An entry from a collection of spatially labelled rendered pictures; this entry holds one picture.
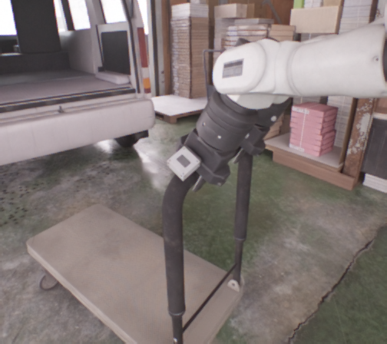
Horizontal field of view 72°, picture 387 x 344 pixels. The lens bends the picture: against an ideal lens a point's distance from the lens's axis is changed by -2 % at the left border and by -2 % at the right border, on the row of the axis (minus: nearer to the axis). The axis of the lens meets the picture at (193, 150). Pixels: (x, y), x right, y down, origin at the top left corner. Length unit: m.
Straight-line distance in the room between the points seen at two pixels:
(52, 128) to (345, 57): 1.83
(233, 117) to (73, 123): 1.66
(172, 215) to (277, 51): 0.33
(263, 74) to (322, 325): 1.09
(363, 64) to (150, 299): 0.92
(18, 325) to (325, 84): 1.32
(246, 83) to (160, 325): 0.79
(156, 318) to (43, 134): 1.37
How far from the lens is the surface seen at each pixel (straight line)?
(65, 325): 1.31
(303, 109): 2.42
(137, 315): 1.01
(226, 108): 0.43
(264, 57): 0.36
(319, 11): 2.76
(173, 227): 0.55
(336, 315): 1.35
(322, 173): 2.27
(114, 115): 2.11
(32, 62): 3.89
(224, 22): 4.51
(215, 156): 0.49
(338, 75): 0.32
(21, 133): 1.96
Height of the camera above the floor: 1.00
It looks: 23 degrees down
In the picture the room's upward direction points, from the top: straight up
